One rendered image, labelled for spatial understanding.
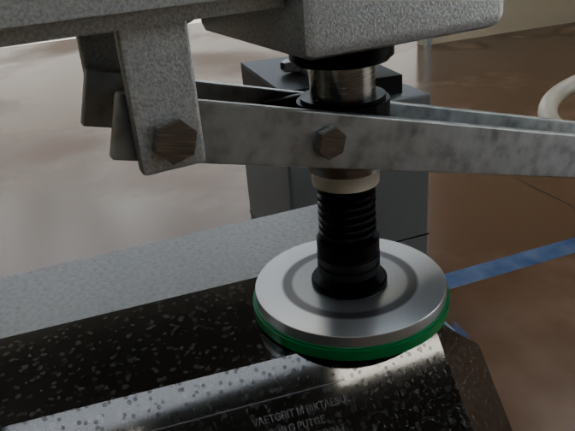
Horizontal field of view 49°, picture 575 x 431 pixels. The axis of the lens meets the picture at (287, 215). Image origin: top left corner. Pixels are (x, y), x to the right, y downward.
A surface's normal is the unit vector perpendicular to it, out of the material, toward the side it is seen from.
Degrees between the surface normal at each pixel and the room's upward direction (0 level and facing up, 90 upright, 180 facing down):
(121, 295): 0
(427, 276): 0
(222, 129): 90
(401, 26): 90
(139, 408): 45
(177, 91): 90
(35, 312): 0
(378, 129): 90
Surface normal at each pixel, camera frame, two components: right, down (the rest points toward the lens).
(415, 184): 0.36, 0.37
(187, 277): -0.07, -0.90
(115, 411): 0.15, -0.36
